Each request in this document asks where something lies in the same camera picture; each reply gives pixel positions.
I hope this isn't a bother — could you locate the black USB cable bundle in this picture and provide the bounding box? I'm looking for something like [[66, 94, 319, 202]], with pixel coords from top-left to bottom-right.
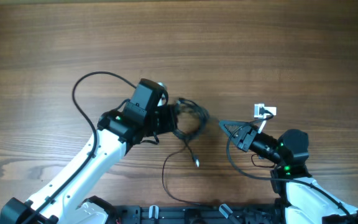
[[172, 97, 211, 168]]

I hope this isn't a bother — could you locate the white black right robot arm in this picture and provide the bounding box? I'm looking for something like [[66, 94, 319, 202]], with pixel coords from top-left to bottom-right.
[[219, 120, 358, 223]]

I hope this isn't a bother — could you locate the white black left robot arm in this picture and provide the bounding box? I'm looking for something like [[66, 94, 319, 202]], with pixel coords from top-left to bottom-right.
[[0, 78, 177, 223]]

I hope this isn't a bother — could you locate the black right camera cable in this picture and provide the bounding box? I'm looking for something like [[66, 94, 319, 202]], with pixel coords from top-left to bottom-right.
[[226, 114, 354, 218]]

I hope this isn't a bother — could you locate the black camera cable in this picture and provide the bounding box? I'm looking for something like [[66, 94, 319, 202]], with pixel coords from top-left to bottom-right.
[[226, 114, 354, 218], [22, 71, 138, 224]]

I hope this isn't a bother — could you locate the black left camera cable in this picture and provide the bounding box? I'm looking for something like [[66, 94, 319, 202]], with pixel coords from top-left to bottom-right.
[[22, 71, 138, 224]]

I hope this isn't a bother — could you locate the black base rail with clips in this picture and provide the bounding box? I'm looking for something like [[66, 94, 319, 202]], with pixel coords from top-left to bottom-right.
[[85, 195, 287, 224]]

